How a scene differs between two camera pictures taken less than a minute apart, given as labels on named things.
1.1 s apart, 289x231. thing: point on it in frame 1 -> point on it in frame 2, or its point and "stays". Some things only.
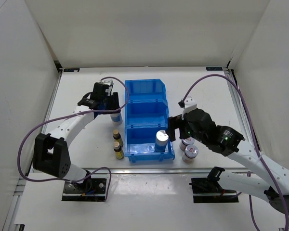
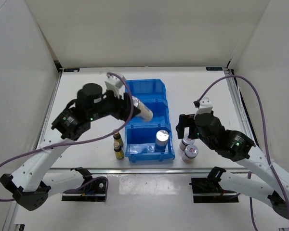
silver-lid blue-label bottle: [162, 137] stays
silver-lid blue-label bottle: [116, 118] -> [145, 113]
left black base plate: [89, 189] stays
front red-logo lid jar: [190, 152] stays
